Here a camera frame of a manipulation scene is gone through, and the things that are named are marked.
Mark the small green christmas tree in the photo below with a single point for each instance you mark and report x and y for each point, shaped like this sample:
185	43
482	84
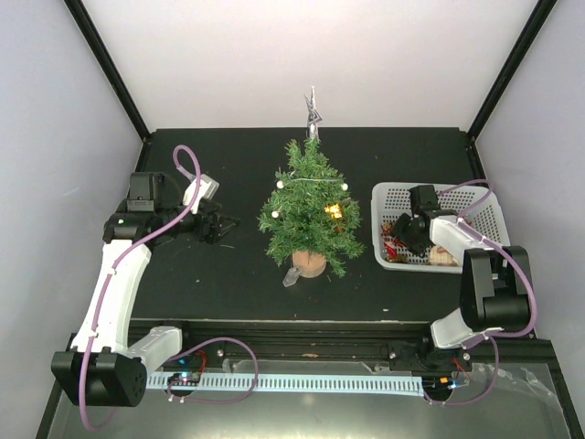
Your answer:
294	216

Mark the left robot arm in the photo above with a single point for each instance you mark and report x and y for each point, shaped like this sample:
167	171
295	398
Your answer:
100	367

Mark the white perforated plastic basket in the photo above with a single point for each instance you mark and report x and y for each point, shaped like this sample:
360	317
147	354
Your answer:
389	200

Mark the wooden tree base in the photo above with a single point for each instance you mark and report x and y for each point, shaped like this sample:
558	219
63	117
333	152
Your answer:
310	264

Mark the right black frame post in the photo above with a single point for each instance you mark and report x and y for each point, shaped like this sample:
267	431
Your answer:
536	20

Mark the black frame post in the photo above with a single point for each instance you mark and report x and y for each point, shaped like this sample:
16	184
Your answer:
92	36
536	20

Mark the left black frame post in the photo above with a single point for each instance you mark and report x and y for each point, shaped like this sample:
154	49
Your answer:
92	36

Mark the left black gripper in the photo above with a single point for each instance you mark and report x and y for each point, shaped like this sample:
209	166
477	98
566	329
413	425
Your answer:
211	235

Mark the white slotted cable duct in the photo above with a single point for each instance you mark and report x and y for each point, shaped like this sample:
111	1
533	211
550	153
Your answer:
292	383

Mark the red wrapped candy ornament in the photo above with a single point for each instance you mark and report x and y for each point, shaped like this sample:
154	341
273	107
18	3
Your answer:
390	244

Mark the beige figurine ornament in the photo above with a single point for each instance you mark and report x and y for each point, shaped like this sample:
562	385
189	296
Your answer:
438	256

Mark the silver glitter star topper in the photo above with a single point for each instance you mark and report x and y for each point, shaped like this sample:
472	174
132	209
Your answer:
313	117

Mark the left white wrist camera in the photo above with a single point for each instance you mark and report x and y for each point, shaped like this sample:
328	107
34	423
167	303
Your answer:
194	193

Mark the clear battery box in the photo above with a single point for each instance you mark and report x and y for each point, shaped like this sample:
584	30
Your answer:
292	276

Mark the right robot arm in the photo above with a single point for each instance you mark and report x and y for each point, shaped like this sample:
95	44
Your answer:
496	294

